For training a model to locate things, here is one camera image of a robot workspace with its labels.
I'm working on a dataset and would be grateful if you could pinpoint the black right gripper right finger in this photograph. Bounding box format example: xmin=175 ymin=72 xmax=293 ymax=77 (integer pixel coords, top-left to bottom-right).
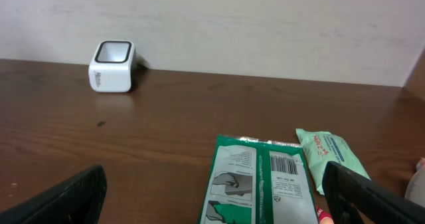
xmin=322 ymin=162 xmax=424 ymax=224

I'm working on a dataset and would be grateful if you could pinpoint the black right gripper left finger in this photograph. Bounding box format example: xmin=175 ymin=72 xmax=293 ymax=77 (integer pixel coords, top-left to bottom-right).
xmin=1 ymin=165 xmax=107 ymax=224

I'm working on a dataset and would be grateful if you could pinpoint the red snack package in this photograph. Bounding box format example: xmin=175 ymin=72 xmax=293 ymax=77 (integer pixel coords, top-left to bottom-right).
xmin=315 ymin=206 xmax=334 ymax=224

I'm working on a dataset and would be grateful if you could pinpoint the green white wipes pack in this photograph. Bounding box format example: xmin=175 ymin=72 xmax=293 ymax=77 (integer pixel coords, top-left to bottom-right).
xmin=296 ymin=128 xmax=370 ymax=195

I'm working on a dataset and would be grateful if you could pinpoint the white round tub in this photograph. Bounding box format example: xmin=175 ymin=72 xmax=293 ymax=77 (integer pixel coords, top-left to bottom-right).
xmin=405 ymin=169 xmax=425 ymax=207

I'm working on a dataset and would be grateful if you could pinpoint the orange Kleenex tissue pack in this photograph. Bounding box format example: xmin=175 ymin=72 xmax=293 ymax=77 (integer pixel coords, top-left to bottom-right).
xmin=416 ymin=158 xmax=425 ymax=171

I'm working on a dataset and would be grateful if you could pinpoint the white barcode scanner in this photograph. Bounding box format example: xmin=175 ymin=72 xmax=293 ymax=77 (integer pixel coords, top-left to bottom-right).
xmin=88 ymin=40 xmax=137 ymax=92

